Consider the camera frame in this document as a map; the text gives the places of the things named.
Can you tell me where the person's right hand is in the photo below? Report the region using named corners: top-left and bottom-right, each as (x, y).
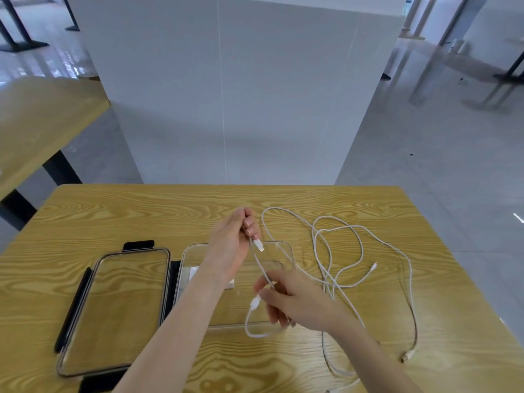
top-left (254, 269), bottom-right (357, 334)

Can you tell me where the person's left hand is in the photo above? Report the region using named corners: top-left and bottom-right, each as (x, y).
top-left (205, 207), bottom-right (262, 283)

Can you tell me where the white charging cable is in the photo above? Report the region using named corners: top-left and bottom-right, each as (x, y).
top-left (244, 225), bottom-right (419, 393)
top-left (248, 207), bottom-right (378, 379)

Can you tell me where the person's right forearm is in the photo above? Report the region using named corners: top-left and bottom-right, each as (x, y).
top-left (325, 310), bottom-right (423, 393)

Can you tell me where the person's left forearm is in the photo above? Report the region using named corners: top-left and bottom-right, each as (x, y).
top-left (112, 264), bottom-right (240, 393)

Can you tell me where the clear plastic container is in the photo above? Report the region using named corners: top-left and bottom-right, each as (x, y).
top-left (174, 240), bottom-right (296, 330)

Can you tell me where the white charger adapter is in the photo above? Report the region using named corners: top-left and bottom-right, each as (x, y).
top-left (187, 266), bottom-right (235, 290)

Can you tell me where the white partition board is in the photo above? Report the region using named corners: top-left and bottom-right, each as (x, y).
top-left (65, 0), bottom-right (410, 185)

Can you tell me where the clear lid with black clasps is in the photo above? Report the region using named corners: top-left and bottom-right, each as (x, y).
top-left (54, 240), bottom-right (181, 393)

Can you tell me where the wooden table with black legs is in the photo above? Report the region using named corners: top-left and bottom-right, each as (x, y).
top-left (0, 75), bottom-right (111, 231)

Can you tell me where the beige table leg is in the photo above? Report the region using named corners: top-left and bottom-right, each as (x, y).
top-left (399, 0), bottom-right (439, 40)

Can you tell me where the black table base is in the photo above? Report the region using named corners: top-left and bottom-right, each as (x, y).
top-left (0, 0), bottom-right (50, 53)
top-left (492, 49), bottom-right (524, 84)
top-left (61, 0), bottom-right (80, 32)

